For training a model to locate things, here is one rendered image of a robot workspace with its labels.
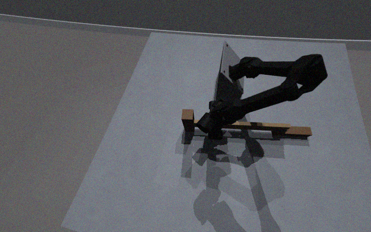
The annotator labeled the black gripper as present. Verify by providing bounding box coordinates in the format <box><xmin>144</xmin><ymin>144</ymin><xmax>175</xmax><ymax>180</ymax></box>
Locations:
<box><xmin>208</xmin><ymin>101</ymin><xmax>223</xmax><ymax>140</ymax></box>

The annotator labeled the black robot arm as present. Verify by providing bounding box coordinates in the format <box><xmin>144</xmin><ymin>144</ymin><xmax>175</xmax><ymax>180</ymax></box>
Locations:
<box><xmin>196</xmin><ymin>54</ymin><xmax>328</xmax><ymax>133</ymax></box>

